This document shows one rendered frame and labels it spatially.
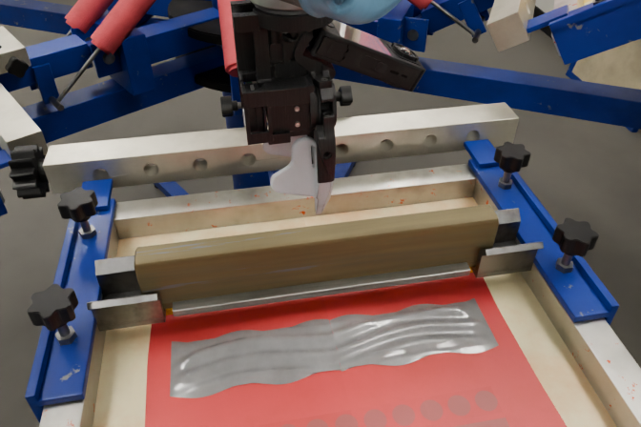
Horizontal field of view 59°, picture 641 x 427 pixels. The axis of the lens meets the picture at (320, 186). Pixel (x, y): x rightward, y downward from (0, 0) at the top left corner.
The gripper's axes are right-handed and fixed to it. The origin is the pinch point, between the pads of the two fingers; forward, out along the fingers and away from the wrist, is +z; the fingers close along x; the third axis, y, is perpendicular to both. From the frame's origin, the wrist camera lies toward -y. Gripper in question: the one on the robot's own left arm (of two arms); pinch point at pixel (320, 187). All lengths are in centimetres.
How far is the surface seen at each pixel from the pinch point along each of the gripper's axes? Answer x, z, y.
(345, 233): 1.3, 5.9, -2.5
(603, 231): -92, 114, -128
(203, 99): -226, 113, 20
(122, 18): -60, 3, 25
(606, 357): 17.4, 13.1, -26.2
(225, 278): 1.9, 9.7, 11.1
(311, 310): 2.6, 16.4, 1.8
